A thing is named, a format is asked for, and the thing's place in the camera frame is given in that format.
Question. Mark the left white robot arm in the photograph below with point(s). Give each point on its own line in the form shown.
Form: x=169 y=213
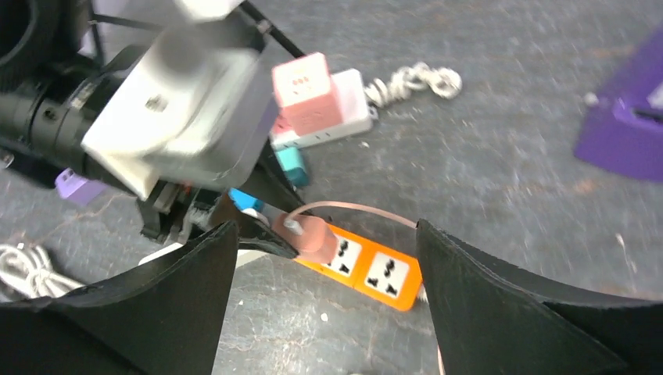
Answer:
x=54 y=84

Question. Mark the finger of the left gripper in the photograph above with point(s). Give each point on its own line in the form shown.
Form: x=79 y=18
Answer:
x=260 y=175
x=253 y=233

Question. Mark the white multicolour power strip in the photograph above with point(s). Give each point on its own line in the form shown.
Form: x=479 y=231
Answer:
x=357 y=117

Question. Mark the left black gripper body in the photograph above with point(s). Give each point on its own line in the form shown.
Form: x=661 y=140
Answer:
x=177 y=212

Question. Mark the purple power strip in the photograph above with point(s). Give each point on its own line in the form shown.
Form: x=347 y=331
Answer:
x=77 y=189

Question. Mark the black perforated music stand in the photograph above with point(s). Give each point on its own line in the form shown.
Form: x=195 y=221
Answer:
x=269 y=31

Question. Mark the orange power strip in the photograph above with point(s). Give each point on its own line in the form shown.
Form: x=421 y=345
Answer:
x=380 y=272

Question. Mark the small pink charger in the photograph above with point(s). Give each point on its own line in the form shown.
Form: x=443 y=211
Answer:
x=317 y=243

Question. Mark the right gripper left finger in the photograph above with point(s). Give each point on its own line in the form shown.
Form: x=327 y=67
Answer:
x=162 y=317

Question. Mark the teal charger cube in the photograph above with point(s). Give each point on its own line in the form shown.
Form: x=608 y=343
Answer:
x=294 y=167

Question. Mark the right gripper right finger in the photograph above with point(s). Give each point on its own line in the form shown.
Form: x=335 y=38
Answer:
x=492 y=317

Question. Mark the purple metronome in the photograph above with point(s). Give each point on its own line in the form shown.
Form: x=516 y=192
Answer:
x=622 y=132

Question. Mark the blue plug adapter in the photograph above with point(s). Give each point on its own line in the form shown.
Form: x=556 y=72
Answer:
x=244 y=201

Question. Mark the pink cube socket adapter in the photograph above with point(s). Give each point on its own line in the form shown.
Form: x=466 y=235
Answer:
x=306 y=94

